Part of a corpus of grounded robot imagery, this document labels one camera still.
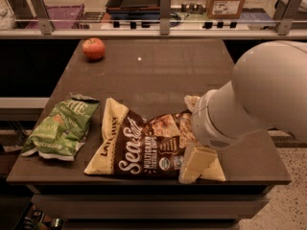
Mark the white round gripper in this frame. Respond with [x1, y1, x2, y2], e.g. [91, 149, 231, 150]
[178, 89, 249, 184]

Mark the brown sea salt chip bag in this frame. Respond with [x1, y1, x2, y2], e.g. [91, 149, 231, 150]
[84, 98, 225, 181]

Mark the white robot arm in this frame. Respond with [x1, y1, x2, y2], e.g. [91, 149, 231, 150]
[179, 40, 307, 184]

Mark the green chip bag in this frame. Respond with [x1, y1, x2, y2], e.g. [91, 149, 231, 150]
[21, 94, 100, 161]

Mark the red apple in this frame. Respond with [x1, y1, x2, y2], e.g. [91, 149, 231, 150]
[83, 37, 106, 60]

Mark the table drawer front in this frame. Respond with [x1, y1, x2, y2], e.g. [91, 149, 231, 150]
[32, 195, 269, 219]

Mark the purple plastic crate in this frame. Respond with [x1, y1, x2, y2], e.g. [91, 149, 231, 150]
[25, 3, 86, 30]

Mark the middle metal rail bracket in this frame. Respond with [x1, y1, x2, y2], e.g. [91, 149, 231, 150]
[160, 0, 171, 35]

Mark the metal rail bracket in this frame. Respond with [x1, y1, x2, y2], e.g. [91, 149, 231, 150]
[27, 0, 54, 35]
[273, 0, 302, 35]
[160, 0, 171, 35]

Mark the right metal rail bracket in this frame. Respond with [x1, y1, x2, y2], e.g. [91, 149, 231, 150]
[273, 0, 302, 35]

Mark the glass rail barrier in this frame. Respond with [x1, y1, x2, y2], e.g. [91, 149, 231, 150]
[0, 8, 307, 40]

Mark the left metal rail bracket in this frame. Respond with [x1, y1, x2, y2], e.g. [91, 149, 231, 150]
[27, 0, 54, 35]

